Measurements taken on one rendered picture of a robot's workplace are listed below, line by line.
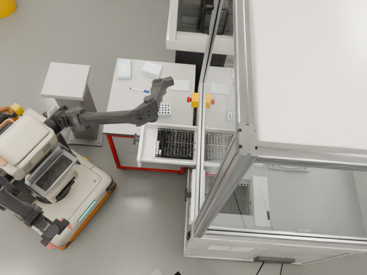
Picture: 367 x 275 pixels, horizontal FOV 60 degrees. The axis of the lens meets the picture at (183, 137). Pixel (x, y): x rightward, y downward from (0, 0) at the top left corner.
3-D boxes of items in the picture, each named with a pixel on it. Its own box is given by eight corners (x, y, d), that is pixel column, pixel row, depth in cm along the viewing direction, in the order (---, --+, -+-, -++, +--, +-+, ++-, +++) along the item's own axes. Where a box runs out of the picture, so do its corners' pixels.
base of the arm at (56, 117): (63, 103, 160) (45, 120, 155) (70, 105, 154) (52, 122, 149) (74, 115, 165) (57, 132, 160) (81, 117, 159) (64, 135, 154)
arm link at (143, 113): (141, 107, 130) (147, 129, 133) (155, 96, 141) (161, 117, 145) (60, 113, 149) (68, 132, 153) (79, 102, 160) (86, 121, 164)
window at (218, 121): (198, 220, 160) (242, 130, 74) (203, 82, 199) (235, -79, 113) (199, 220, 160) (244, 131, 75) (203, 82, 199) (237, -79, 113)
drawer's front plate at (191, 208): (188, 224, 175) (190, 220, 166) (191, 175, 189) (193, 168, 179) (191, 225, 175) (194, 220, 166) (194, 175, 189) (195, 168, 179)
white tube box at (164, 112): (152, 117, 212) (151, 114, 208) (152, 106, 215) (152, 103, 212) (170, 117, 212) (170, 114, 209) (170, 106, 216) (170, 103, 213)
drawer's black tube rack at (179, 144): (155, 158, 190) (155, 154, 184) (158, 132, 198) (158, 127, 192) (191, 161, 191) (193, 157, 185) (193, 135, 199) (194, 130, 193)
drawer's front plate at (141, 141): (137, 167, 189) (136, 160, 179) (143, 125, 202) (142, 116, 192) (141, 167, 189) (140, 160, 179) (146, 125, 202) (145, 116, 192)
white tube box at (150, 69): (141, 74, 227) (141, 69, 222) (146, 65, 231) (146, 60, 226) (158, 79, 226) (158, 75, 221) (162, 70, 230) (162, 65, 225)
